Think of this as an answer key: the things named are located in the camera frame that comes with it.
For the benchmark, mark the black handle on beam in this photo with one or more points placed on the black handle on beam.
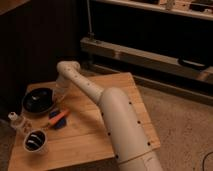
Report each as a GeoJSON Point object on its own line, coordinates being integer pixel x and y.
{"type": "Point", "coordinates": [191, 65]}

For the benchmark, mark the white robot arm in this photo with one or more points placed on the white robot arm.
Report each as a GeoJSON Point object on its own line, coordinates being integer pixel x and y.
{"type": "Point", "coordinates": [132, 149]}

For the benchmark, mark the clear plastic bottle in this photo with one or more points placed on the clear plastic bottle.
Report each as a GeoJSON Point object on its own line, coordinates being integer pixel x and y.
{"type": "Point", "coordinates": [20, 123]}

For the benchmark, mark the black ceramic bowl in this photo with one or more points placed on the black ceramic bowl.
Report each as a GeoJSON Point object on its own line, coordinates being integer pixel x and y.
{"type": "Point", "coordinates": [38, 101]}

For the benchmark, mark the metal pole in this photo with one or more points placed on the metal pole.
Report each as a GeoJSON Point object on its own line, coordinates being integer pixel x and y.
{"type": "Point", "coordinates": [91, 34]}

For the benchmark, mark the white cup with dark contents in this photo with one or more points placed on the white cup with dark contents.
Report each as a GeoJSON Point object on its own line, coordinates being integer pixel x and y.
{"type": "Point", "coordinates": [35, 142]}

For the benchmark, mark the blue sponge lower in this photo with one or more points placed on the blue sponge lower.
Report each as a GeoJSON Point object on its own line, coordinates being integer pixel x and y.
{"type": "Point", "coordinates": [61, 123]}

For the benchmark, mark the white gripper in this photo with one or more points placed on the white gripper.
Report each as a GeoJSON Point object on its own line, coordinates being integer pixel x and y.
{"type": "Point", "coordinates": [61, 88]}

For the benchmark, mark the wooden low table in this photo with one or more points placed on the wooden low table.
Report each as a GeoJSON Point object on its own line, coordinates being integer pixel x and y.
{"type": "Point", "coordinates": [84, 138]}

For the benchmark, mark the upper wooden shelf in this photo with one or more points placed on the upper wooden shelf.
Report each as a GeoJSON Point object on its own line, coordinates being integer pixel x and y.
{"type": "Point", "coordinates": [175, 7]}

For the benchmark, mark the long wooden bench beam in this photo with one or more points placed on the long wooden bench beam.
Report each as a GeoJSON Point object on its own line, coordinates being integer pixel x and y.
{"type": "Point", "coordinates": [144, 59]}

